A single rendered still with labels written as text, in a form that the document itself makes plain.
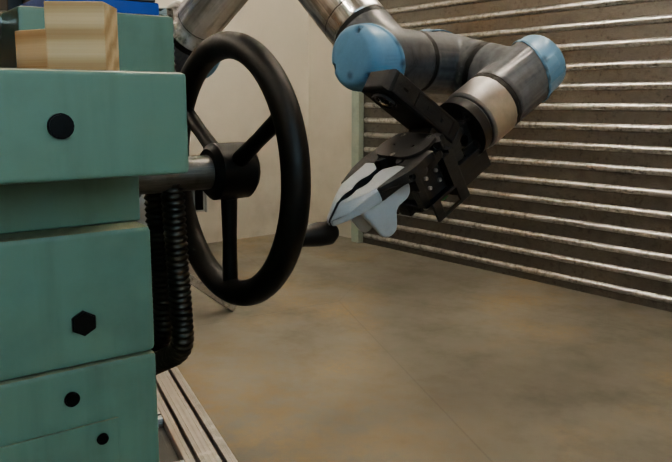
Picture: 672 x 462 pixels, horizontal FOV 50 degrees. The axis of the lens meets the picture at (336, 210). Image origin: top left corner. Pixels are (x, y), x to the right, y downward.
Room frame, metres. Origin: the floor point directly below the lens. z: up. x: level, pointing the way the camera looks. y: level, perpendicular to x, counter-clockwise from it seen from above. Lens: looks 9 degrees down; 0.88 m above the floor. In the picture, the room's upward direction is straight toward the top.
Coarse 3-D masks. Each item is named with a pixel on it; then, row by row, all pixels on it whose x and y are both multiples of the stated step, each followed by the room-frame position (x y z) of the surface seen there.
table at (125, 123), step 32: (0, 96) 0.37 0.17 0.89; (32, 96) 0.38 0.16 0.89; (64, 96) 0.39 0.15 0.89; (96, 96) 0.40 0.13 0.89; (128, 96) 0.41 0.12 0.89; (160, 96) 0.42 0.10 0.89; (0, 128) 0.37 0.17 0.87; (32, 128) 0.38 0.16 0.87; (64, 128) 0.39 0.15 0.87; (96, 128) 0.40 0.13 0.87; (128, 128) 0.41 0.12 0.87; (160, 128) 0.42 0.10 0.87; (0, 160) 0.37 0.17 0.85; (32, 160) 0.38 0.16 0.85; (64, 160) 0.39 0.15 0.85; (96, 160) 0.40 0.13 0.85; (128, 160) 0.41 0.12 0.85; (160, 160) 0.42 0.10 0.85
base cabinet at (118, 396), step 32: (0, 384) 0.43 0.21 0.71; (32, 384) 0.44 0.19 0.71; (64, 384) 0.45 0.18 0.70; (96, 384) 0.46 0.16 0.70; (128, 384) 0.47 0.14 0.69; (0, 416) 0.42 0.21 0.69; (32, 416) 0.43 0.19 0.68; (64, 416) 0.45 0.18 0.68; (96, 416) 0.46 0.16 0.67; (128, 416) 0.47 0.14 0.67; (0, 448) 0.42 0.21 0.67; (32, 448) 0.43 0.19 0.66; (64, 448) 0.44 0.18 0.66; (96, 448) 0.46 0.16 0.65; (128, 448) 0.47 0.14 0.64
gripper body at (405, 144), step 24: (456, 120) 0.81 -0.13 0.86; (480, 120) 0.79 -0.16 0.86; (384, 144) 0.79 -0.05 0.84; (408, 144) 0.76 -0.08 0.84; (432, 144) 0.74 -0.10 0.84; (456, 144) 0.79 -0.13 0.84; (480, 144) 0.80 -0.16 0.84; (384, 168) 0.77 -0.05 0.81; (432, 168) 0.76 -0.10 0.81; (456, 168) 0.76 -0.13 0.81; (480, 168) 0.81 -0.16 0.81; (432, 192) 0.76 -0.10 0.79; (456, 192) 0.77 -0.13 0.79
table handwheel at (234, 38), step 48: (240, 48) 0.71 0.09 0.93; (192, 96) 0.84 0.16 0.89; (288, 96) 0.67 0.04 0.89; (240, 144) 0.76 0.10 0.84; (288, 144) 0.65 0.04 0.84; (144, 192) 0.70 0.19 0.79; (240, 192) 0.75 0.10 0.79; (288, 192) 0.65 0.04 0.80; (192, 240) 0.83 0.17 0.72; (288, 240) 0.66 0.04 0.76; (240, 288) 0.72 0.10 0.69
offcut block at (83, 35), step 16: (48, 16) 0.44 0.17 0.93; (64, 16) 0.45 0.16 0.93; (80, 16) 0.45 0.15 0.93; (96, 16) 0.45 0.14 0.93; (112, 16) 0.47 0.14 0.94; (48, 32) 0.45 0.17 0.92; (64, 32) 0.45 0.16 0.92; (80, 32) 0.45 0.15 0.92; (96, 32) 0.45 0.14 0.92; (112, 32) 0.46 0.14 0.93; (48, 48) 0.44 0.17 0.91; (64, 48) 0.45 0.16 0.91; (80, 48) 0.45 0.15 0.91; (96, 48) 0.45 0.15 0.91; (112, 48) 0.46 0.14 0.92; (48, 64) 0.45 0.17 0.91; (64, 64) 0.45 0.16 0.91; (80, 64) 0.45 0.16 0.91; (96, 64) 0.45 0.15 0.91; (112, 64) 0.46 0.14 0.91
